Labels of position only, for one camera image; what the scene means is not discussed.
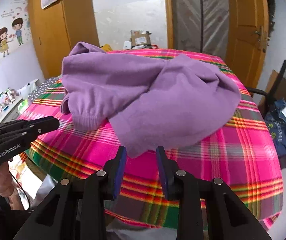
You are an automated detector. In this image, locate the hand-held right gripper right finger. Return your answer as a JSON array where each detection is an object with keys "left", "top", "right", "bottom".
[{"left": 156, "top": 146, "right": 272, "bottom": 240}]

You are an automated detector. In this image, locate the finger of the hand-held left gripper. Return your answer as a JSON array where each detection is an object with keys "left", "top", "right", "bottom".
[{"left": 0, "top": 116, "right": 60, "bottom": 143}]

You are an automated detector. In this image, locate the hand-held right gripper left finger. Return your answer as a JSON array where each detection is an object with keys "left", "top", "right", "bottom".
[{"left": 13, "top": 146, "right": 128, "bottom": 240}]

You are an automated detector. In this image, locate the purple sweater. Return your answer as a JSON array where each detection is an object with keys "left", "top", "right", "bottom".
[{"left": 60, "top": 42, "right": 241, "bottom": 159}]

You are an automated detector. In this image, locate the person's left hand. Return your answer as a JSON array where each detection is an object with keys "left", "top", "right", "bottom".
[{"left": 0, "top": 159, "right": 26, "bottom": 211}]

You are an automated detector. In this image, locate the grey drawer cabinet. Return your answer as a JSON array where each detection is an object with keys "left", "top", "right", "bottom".
[{"left": 0, "top": 95, "right": 25, "bottom": 124}]

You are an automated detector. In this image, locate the green tissue pack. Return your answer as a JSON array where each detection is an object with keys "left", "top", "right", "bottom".
[{"left": 17, "top": 99, "right": 34, "bottom": 114}]

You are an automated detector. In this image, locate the folded floral cloth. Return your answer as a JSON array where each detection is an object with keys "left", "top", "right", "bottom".
[{"left": 29, "top": 77, "right": 64, "bottom": 98}]

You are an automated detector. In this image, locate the pink plaid blanket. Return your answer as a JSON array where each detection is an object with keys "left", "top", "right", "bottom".
[{"left": 18, "top": 49, "right": 284, "bottom": 232}]

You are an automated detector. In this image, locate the wooden wardrobe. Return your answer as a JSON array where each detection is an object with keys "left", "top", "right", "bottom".
[{"left": 28, "top": 0, "right": 100, "bottom": 79}]

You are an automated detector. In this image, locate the blue bag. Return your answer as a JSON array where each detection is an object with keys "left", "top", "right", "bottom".
[{"left": 264, "top": 99, "right": 286, "bottom": 158}]

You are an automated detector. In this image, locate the cardboard box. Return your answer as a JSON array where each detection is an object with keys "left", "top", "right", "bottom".
[{"left": 130, "top": 30, "right": 151, "bottom": 46}]

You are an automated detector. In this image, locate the flat cardboard sheet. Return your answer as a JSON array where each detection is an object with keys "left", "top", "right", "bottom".
[{"left": 259, "top": 69, "right": 286, "bottom": 105}]

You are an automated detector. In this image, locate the clear plastic door curtain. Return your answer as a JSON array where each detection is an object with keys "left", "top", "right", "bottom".
[{"left": 170, "top": 0, "right": 229, "bottom": 60}]

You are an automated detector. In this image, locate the wooden door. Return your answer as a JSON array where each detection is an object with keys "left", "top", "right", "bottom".
[{"left": 226, "top": 0, "right": 269, "bottom": 88}]

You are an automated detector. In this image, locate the dark hanging garment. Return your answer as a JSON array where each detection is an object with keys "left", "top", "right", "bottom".
[{"left": 267, "top": 0, "right": 276, "bottom": 38}]

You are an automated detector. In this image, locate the cartoon wall poster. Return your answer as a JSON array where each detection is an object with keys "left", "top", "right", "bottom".
[{"left": 0, "top": 0, "right": 32, "bottom": 67}]

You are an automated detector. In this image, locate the wooden door frame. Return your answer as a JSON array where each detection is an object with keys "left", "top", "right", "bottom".
[{"left": 163, "top": 0, "right": 175, "bottom": 51}]

